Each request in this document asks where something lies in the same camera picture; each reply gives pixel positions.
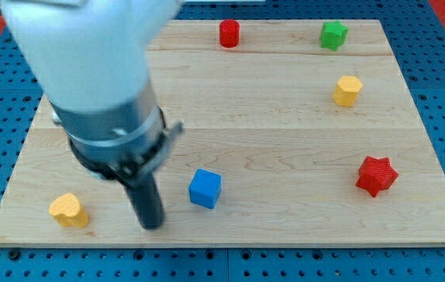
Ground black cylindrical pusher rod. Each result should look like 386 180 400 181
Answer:
124 174 165 230

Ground blue cube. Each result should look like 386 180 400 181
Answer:
188 169 222 209

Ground yellow hexagon block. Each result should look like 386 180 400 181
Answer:
332 76 364 107

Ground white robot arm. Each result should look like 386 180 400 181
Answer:
1 0 183 230

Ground red cylinder block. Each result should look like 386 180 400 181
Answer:
219 19 240 48

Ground wooden board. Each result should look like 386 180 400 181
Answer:
0 20 445 248

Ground red star block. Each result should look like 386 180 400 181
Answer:
355 156 399 197

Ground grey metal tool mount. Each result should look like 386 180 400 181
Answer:
51 82 183 183

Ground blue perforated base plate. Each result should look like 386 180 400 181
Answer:
0 0 445 281

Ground yellow heart block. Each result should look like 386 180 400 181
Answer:
48 193 89 228

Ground green star block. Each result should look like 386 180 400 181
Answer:
320 20 349 51

